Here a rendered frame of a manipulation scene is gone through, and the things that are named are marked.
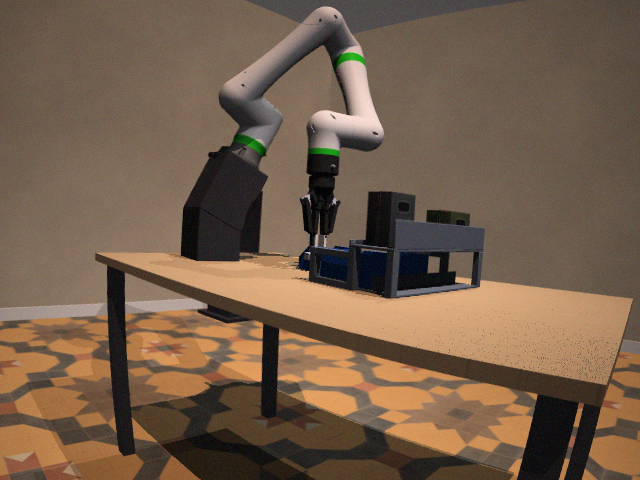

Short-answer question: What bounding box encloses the blue bin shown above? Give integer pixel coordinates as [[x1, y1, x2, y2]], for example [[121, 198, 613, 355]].
[[399, 252, 429, 275], [298, 245, 349, 271], [320, 251, 387, 289]]

